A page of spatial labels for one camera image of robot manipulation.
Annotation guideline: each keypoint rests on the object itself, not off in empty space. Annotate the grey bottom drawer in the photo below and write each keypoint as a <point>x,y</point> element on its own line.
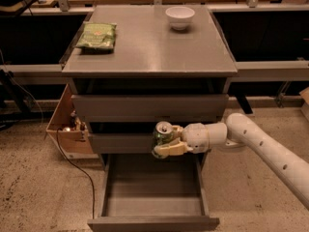
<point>143,194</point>

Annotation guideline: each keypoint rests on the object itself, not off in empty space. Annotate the white bowl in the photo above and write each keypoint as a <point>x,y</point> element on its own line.
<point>179,17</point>

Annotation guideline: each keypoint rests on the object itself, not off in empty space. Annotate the grey drawer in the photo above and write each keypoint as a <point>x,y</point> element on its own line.
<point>122,137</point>
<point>143,194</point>
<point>150,108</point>

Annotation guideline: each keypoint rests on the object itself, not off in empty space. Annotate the green chip bag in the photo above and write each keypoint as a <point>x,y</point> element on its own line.
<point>97,36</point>

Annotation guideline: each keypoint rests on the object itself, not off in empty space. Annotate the green soda can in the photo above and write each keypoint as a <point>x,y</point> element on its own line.
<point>163,133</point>

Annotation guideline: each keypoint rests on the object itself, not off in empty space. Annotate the grey drawer cabinet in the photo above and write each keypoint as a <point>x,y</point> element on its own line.
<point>150,57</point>

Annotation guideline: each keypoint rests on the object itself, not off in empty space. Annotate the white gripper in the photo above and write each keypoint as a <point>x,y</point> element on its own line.
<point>195,137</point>

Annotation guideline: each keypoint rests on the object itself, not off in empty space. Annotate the wooden box on floor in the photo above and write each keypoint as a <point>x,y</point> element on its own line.
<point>65,131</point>

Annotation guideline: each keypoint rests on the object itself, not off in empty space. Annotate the grey middle drawer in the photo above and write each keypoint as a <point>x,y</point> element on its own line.
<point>122,137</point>

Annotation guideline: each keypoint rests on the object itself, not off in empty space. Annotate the grey top drawer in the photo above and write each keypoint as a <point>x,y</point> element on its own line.
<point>150,108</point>

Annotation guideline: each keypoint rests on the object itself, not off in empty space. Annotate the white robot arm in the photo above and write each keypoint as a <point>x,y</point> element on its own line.
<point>237,130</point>

